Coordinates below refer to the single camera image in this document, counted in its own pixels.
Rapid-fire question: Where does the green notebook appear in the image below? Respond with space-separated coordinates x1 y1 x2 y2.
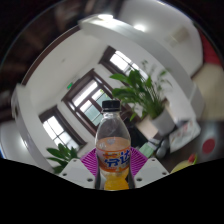
138 141 158 159

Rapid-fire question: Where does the dark wooden double door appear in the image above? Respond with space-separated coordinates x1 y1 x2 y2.
61 68 116 135

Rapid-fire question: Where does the black chair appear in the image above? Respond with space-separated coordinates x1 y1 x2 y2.
126 124 148 148

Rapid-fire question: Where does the grey microphones pair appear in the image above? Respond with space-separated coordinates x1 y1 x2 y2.
154 138 171 160

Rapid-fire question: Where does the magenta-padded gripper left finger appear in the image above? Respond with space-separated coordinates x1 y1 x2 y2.
58 148 100 190

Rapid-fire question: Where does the white printed paper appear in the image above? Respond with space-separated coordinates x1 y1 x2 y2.
169 119 202 153

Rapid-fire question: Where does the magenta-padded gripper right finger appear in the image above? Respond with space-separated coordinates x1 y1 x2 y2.
129 147 170 189

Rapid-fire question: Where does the orange soda plastic bottle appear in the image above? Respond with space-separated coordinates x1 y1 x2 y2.
94 99 132 191

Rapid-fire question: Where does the white wall radiator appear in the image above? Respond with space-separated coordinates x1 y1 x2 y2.
166 26 191 46

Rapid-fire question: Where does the potted green plant white pot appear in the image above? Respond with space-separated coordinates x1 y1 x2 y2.
45 143 81 175
109 59 176 136

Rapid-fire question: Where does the dark-framed window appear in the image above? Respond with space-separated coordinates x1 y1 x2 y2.
98 45 150 81
38 105 88 151

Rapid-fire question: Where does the flat round red coaster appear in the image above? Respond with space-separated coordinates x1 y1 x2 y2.
201 137 217 155

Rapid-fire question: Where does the red carpeted staircase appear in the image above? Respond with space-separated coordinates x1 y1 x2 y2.
199 31 223 68

